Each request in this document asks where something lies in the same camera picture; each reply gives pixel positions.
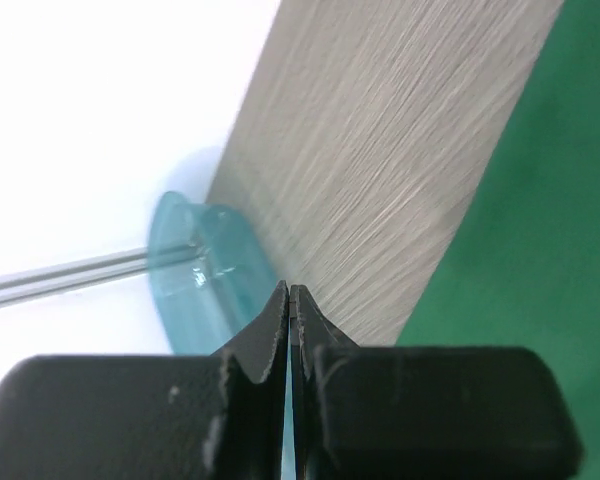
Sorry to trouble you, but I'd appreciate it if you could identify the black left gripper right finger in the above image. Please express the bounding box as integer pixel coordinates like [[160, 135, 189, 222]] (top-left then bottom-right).
[[289, 285, 583, 479]]

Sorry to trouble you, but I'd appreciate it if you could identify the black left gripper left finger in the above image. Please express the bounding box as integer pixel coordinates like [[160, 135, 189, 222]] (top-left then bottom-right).
[[0, 283, 289, 479]]

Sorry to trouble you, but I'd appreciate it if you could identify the green t shirt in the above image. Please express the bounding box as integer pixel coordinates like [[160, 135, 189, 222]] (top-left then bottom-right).
[[391, 0, 600, 391]]

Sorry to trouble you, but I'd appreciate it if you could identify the teal translucent plastic bin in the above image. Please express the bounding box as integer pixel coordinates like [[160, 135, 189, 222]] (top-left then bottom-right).
[[147, 191, 279, 355]]

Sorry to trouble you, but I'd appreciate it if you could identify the left aluminium corner post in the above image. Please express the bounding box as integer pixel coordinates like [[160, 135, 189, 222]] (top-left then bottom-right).
[[0, 249, 148, 308]]

